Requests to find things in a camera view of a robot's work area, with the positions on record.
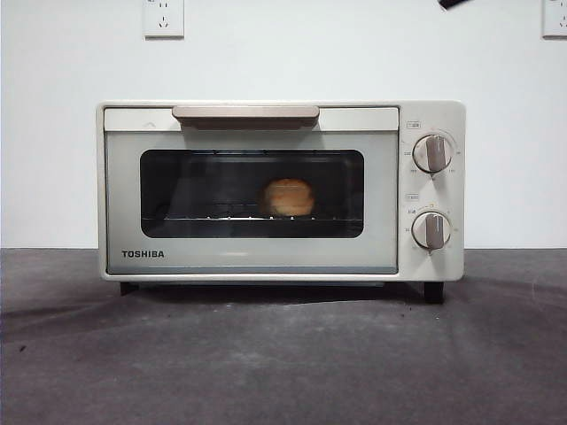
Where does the golden bread roll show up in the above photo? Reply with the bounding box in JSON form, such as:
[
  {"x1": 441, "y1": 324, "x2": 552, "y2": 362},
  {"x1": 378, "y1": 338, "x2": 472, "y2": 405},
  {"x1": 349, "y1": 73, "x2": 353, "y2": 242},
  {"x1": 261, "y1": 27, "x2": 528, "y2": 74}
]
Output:
[{"x1": 260, "y1": 177, "x2": 317, "y2": 219}]

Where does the oven door with brown handle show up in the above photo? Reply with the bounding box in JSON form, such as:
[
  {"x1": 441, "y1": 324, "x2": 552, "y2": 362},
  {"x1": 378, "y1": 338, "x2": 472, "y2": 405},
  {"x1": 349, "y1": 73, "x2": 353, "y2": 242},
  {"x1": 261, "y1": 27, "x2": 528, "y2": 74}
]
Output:
[{"x1": 102, "y1": 104, "x2": 400, "y2": 276}]

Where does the white brown oven knob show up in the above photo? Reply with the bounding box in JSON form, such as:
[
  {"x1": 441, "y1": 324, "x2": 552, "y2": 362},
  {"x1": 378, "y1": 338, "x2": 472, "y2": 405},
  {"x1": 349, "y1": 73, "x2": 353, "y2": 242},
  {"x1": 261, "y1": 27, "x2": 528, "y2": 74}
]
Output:
[
  {"x1": 410, "y1": 211, "x2": 454, "y2": 251},
  {"x1": 411, "y1": 134, "x2": 454, "y2": 174}
]

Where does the white toaster oven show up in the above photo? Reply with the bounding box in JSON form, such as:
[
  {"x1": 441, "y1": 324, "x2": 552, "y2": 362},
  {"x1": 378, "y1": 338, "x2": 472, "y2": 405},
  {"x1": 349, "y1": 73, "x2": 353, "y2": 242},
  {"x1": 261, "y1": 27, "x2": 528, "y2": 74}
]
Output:
[{"x1": 95, "y1": 99, "x2": 466, "y2": 305}]

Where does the white wall socket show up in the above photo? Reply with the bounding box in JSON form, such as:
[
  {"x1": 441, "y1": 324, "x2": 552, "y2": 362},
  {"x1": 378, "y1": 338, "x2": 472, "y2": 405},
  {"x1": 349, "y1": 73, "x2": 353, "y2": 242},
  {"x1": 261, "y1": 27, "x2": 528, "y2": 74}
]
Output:
[
  {"x1": 142, "y1": 0, "x2": 186, "y2": 40},
  {"x1": 541, "y1": 0, "x2": 567, "y2": 40}
]

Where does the metal wire oven rack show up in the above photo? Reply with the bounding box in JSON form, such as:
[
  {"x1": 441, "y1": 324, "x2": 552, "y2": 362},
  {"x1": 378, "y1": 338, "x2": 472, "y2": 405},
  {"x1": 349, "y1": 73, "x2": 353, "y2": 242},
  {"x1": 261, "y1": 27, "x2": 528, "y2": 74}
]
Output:
[{"x1": 162, "y1": 201, "x2": 356, "y2": 222}]

